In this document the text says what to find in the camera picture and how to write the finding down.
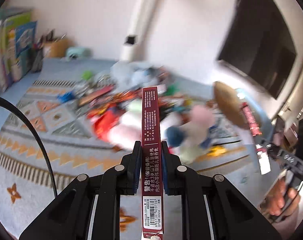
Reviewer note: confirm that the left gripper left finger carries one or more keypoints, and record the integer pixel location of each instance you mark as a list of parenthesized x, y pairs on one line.
[(120, 180)]

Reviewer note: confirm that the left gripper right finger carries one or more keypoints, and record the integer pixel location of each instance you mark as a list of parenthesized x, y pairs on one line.
[(180, 180)]

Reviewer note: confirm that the pastel plush toy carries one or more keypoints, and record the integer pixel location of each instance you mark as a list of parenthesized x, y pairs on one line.
[(189, 140)]

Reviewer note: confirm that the dark red narrow box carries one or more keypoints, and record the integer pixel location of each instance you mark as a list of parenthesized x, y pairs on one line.
[(151, 167)]

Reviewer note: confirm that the person's right hand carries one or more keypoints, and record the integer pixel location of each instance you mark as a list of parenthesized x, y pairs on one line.
[(274, 201)]

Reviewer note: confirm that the gold ribbed glass bowl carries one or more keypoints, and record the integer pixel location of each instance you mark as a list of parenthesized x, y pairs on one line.
[(236, 111)]

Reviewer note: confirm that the black monitor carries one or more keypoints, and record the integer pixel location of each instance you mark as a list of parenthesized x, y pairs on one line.
[(259, 45)]

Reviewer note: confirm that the white lamp pole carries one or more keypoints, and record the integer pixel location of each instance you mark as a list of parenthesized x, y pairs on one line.
[(136, 30)]

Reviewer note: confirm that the mint green small device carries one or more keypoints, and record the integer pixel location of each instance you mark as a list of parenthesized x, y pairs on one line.
[(74, 53)]

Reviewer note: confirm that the brown pen holder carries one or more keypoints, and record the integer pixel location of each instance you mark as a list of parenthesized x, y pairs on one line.
[(55, 49)]

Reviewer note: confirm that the stack of books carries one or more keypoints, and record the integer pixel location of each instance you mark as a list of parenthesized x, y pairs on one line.
[(17, 36)]

